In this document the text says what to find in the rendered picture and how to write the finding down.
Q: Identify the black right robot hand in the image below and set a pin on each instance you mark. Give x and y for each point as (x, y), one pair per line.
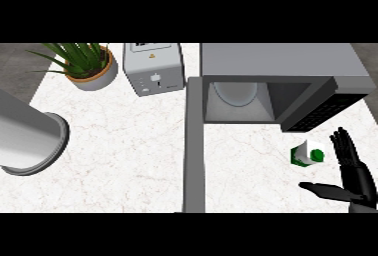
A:
(354, 175)

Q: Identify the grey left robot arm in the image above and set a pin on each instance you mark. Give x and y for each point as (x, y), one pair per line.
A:
(23, 131)

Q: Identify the white green milk carton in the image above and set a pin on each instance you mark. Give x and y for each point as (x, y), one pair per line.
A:
(305, 154)

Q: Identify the grey microwave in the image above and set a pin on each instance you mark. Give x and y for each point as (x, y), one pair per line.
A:
(295, 76)

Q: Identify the grey microwave door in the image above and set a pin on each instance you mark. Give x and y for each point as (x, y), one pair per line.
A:
(193, 143)

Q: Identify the silver toaster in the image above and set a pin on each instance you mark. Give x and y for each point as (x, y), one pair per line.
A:
(153, 68)

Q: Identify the potted green plant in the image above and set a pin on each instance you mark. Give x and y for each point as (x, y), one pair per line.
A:
(87, 66)

